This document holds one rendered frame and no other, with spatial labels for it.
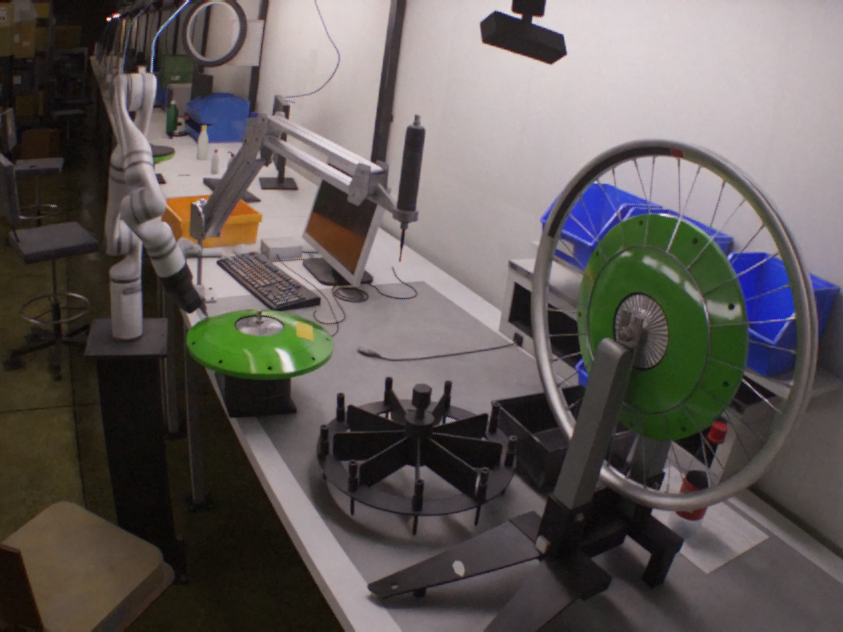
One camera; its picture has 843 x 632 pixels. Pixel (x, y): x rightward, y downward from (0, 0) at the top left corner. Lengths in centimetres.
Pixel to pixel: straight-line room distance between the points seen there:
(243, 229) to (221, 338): 117
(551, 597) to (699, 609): 30
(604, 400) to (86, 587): 109
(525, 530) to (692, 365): 38
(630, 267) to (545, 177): 113
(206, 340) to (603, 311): 79
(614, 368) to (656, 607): 45
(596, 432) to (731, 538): 53
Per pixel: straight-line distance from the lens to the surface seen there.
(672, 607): 120
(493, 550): 110
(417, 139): 137
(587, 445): 99
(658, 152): 97
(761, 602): 129
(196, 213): 200
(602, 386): 95
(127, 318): 196
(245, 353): 139
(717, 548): 136
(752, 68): 159
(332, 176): 154
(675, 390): 95
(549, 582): 105
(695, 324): 92
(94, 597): 152
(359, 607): 108
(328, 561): 115
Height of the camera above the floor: 169
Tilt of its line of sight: 22 degrees down
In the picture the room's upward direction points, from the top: 7 degrees clockwise
